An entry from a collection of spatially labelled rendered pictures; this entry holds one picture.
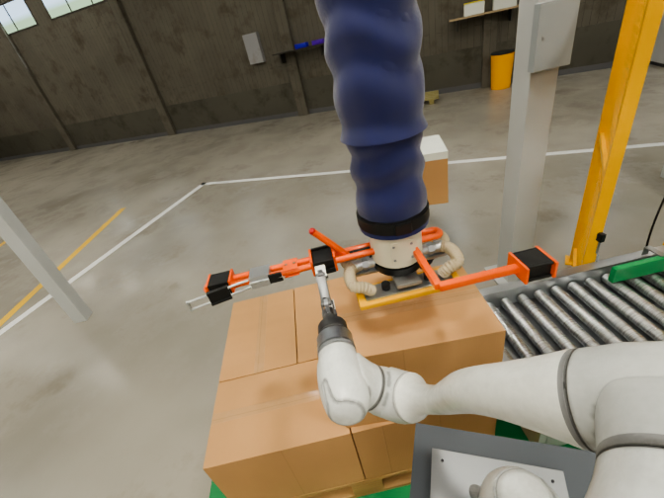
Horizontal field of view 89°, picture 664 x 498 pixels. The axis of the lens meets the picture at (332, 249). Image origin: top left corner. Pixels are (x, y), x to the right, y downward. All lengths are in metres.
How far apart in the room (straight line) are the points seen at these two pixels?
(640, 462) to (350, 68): 0.79
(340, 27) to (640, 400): 0.78
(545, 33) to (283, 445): 2.24
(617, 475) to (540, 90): 2.14
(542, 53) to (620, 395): 1.99
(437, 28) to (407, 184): 8.78
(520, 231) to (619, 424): 2.35
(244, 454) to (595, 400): 1.36
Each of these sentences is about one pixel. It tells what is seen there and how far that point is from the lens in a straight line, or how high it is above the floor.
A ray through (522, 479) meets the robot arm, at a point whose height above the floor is 1.05.
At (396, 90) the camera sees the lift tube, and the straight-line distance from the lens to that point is 0.87.
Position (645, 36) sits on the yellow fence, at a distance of 1.91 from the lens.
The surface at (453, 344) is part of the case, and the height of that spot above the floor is 0.92.
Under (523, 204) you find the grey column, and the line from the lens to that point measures 2.57.
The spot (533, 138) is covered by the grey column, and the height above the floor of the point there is 1.10.
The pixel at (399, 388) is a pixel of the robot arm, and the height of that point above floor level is 1.20.
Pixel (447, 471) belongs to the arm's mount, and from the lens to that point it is 1.16.
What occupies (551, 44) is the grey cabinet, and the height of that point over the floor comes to 1.58.
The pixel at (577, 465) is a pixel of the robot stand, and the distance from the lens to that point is 1.28.
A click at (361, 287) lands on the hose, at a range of 1.07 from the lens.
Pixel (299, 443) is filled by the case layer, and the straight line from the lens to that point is 1.53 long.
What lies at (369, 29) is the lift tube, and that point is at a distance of 0.85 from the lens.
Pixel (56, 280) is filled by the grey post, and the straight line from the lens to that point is 3.93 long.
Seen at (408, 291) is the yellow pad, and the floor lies 1.12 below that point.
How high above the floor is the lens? 1.85
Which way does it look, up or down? 32 degrees down
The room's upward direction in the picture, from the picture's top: 13 degrees counter-clockwise
